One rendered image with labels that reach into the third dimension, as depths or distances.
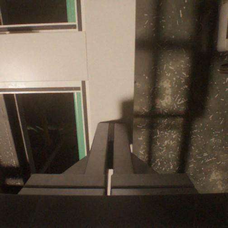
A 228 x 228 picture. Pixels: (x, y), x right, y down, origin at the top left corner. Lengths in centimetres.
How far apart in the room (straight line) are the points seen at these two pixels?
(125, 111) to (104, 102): 2
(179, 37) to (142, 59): 27
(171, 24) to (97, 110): 104
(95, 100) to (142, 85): 96
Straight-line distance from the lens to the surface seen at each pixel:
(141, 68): 110
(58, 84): 22
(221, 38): 118
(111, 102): 15
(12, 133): 65
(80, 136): 25
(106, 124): 15
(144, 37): 111
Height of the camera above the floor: 108
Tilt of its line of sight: 73 degrees down
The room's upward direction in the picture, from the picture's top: 179 degrees counter-clockwise
